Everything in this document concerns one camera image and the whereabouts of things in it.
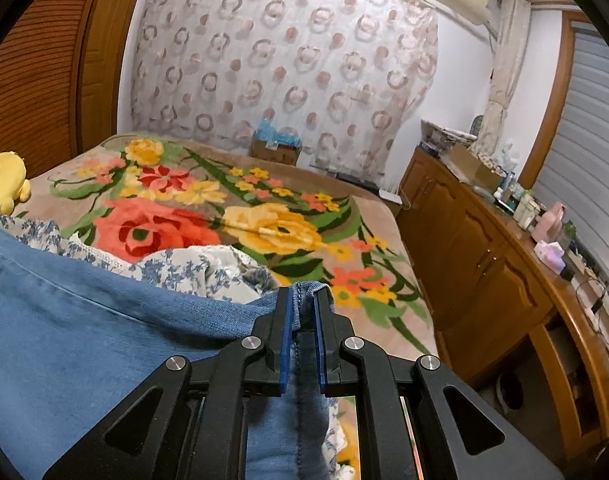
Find grey window shutter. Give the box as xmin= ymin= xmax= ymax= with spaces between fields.
xmin=537 ymin=22 xmax=609 ymax=266

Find yellow plush toy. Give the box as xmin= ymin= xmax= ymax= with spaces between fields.
xmin=0 ymin=151 xmax=32 ymax=216

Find beige tied curtain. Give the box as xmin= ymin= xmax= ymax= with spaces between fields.
xmin=477 ymin=0 xmax=531 ymax=161

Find small cardboard box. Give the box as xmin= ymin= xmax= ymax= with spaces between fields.
xmin=252 ymin=137 xmax=302 ymax=167

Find tangle of dark cables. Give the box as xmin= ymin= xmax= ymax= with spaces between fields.
xmin=572 ymin=272 xmax=609 ymax=366

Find blue denim pants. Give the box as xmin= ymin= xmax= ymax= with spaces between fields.
xmin=0 ymin=222 xmax=345 ymax=480

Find sheer circle pattern curtain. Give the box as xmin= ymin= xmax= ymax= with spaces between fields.
xmin=129 ymin=0 xmax=440 ymax=188

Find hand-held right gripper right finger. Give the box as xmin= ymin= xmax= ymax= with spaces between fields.
xmin=313 ymin=287 xmax=568 ymax=480

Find pink tissue pack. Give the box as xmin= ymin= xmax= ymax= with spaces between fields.
xmin=535 ymin=241 xmax=566 ymax=274

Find blue floral white sheet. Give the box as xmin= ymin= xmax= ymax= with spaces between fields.
xmin=0 ymin=209 xmax=360 ymax=480

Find pink bottle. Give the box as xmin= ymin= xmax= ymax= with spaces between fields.
xmin=532 ymin=202 xmax=566 ymax=243

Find brown wooden cabinet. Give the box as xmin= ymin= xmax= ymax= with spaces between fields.
xmin=397 ymin=147 xmax=609 ymax=466

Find colourful flower print blanket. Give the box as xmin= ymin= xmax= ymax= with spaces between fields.
xmin=32 ymin=132 xmax=438 ymax=480

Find brown wooden louvred wardrobe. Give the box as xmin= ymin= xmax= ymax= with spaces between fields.
xmin=0 ymin=0 xmax=152 ymax=181

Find cluster of small cosmetic bottles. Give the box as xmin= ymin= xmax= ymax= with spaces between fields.
xmin=493 ymin=169 xmax=535 ymax=227

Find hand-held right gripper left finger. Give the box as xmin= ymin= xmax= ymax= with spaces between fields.
xmin=42 ymin=286 xmax=292 ymax=480

